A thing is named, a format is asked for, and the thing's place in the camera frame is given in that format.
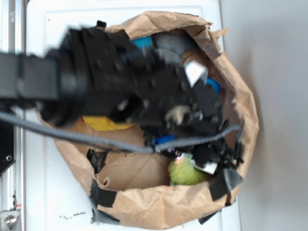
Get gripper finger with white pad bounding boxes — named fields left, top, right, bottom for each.
left=192, top=144, right=244, bottom=176

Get yellow microfibre cloth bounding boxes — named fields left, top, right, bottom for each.
left=83, top=116, right=134, bottom=131

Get blue plastic bowling pin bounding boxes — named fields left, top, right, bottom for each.
left=205, top=78, right=221, bottom=94

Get grey plush animal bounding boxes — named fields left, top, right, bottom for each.
left=152, top=32, right=195, bottom=64

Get brown paper bag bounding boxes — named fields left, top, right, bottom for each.
left=54, top=11, right=259, bottom=230

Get green plush animal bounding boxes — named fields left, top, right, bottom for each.
left=168, top=153, right=206, bottom=186

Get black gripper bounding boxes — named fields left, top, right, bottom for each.
left=40, top=28, right=223, bottom=139

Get aluminium frame rail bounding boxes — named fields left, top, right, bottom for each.
left=0, top=0, right=27, bottom=231

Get white plastic tray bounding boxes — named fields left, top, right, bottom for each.
left=25, top=0, right=242, bottom=231

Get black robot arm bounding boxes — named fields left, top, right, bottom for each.
left=0, top=27, right=243, bottom=173

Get teal knitted ball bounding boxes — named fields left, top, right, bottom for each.
left=131, top=36, right=153, bottom=49

